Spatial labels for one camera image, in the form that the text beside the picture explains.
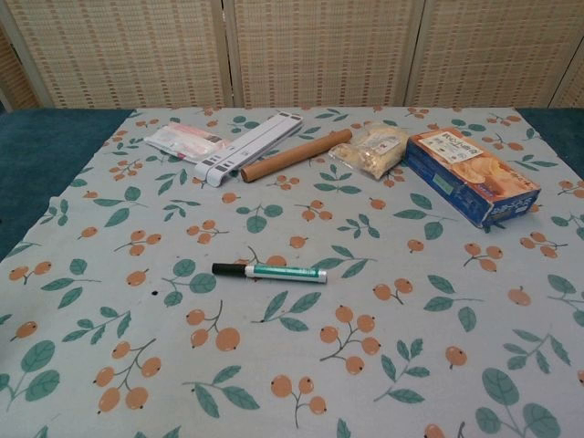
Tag green white marker body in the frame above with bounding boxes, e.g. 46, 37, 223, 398
244, 264, 329, 286

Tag woven bamboo folding screen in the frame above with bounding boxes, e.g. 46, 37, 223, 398
0, 0, 584, 113

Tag floral fruit print tablecloth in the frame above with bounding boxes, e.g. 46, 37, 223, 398
0, 106, 584, 438

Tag black marker cap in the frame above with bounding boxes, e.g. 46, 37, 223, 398
211, 262, 248, 277

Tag brown wooden rolling pin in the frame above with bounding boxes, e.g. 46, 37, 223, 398
239, 128, 354, 184

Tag pink white plastic packet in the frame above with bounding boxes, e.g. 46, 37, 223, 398
142, 121, 232, 162

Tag clear bag of snacks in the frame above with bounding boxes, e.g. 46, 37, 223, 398
328, 124, 409, 182

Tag blue orange snack box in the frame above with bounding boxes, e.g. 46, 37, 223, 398
404, 129, 543, 230

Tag blue felt table cover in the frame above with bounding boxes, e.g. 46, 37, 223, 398
0, 106, 584, 262

